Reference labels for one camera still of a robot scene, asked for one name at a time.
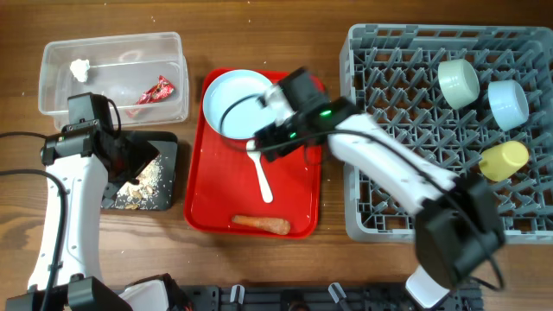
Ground red snack wrapper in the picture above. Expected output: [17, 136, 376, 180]
[126, 75, 175, 118]

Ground grey dishwasher rack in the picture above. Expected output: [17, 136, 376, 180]
[340, 24, 552, 244]

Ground clear plastic bin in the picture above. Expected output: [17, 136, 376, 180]
[38, 32, 189, 130]

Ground left black cable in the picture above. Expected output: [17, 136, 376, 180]
[0, 98, 123, 311]

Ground white tissue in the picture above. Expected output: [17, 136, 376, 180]
[69, 59, 90, 83]

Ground light blue plate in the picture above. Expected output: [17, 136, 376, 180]
[202, 69, 275, 140]

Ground red serving tray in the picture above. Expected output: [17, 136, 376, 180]
[184, 68, 321, 239]

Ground rice and peanut leftovers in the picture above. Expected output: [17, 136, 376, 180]
[114, 158, 167, 210]

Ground white plastic spoon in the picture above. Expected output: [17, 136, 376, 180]
[246, 139, 273, 203]

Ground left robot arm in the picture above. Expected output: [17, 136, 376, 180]
[6, 92, 177, 310]

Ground yellow plastic cup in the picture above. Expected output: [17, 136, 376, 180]
[479, 141, 530, 181]

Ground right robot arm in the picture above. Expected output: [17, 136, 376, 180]
[255, 67, 506, 309]

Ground black plastic tray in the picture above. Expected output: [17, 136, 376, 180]
[101, 130, 178, 211]

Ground mint green bowl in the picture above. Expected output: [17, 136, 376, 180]
[437, 59, 480, 110]

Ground light blue bowl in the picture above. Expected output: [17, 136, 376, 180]
[487, 80, 529, 131]

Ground orange carrot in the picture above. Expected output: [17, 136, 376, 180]
[232, 215, 291, 236]

